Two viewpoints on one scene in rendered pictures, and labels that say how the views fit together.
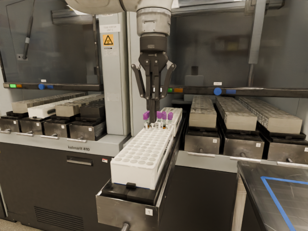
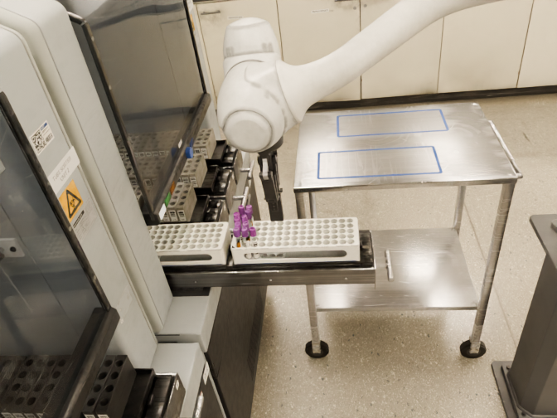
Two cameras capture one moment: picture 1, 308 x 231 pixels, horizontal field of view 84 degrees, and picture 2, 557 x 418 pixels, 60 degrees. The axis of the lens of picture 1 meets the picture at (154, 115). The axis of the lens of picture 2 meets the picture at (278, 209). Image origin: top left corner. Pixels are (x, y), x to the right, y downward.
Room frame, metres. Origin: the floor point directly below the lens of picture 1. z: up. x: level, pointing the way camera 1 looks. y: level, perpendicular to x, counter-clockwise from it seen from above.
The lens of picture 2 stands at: (0.57, 0.87, 1.61)
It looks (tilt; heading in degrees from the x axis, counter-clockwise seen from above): 38 degrees down; 265
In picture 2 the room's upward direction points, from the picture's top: 8 degrees counter-clockwise
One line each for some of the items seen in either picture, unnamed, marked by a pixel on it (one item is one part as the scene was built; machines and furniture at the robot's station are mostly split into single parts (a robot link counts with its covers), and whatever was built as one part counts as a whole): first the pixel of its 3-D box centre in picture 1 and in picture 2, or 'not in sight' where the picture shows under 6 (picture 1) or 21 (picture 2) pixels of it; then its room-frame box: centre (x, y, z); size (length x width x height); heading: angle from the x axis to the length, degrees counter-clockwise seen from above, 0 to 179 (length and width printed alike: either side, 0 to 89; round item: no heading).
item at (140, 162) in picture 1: (150, 149); (296, 242); (0.47, 0.01, 0.83); 0.30 x 0.10 x 0.06; 166
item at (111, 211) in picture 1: (160, 146); (244, 260); (0.60, -0.02, 0.78); 0.73 x 0.14 x 0.09; 166
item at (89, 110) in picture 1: (90, 112); (117, 391); (0.86, 0.32, 0.85); 0.12 x 0.02 x 0.06; 76
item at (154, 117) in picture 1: (154, 110); not in sight; (0.50, 0.00, 0.94); 0.03 x 0.01 x 0.07; 165
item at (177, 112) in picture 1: (168, 120); (169, 246); (0.77, -0.07, 0.83); 0.30 x 0.10 x 0.06; 166
